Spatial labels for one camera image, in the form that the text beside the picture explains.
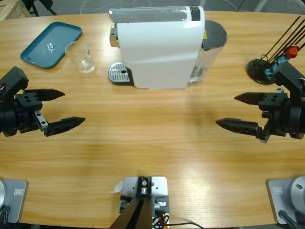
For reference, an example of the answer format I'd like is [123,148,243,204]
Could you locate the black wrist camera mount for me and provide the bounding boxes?
[273,62,305,98]
[0,66,30,103]

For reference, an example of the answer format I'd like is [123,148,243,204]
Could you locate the light wooden crate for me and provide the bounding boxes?
[0,0,27,21]

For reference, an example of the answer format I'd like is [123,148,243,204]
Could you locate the metal drip tray grille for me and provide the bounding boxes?
[108,62,134,86]

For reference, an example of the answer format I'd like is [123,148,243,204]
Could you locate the teal plastic tray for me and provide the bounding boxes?
[20,21,83,70]

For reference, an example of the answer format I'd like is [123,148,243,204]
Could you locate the grey metal pole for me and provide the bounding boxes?
[254,0,268,12]

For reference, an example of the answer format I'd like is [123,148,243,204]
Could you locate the black base cable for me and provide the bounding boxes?
[0,205,11,225]
[277,209,298,229]

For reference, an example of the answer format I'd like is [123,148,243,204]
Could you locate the white paper tag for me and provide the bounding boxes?
[110,180,124,194]

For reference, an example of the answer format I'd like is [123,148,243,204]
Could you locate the thin black cable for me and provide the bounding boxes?
[166,221,205,229]

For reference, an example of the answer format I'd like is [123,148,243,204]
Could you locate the white capsule coffee machine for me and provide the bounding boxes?
[108,6,206,91]

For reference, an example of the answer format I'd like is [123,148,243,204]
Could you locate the thin grey floor cable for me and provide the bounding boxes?
[224,0,239,10]

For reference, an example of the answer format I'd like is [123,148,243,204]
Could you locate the orange cable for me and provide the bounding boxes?
[152,213,170,227]

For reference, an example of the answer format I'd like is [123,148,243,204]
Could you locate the black capsule holder with rods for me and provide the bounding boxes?
[246,15,305,85]

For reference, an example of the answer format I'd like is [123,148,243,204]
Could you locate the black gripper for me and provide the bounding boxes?
[215,87,305,144]
[0,89,86,138]

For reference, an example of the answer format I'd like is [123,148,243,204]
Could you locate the clear water tank black lid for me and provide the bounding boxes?
[188,20,228,84]

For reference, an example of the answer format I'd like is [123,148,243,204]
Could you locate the red coffee capsule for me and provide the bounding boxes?
[285,45,299,59]

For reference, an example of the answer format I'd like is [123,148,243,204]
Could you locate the grey translucent machine lid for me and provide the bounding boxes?
[108,6,188,24]

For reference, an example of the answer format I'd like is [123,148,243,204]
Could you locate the black chair legs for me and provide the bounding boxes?
[23,0,58,17]

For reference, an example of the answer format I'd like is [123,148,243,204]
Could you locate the black clamp block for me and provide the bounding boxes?
[119,195,131,213]
[153,195,170,214]

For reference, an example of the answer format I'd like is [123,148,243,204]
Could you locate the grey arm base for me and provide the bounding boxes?
[266,176,305,225]
[0,179,29,224]

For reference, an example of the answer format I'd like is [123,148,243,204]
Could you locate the white mounting block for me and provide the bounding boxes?
[122,176,169,215]

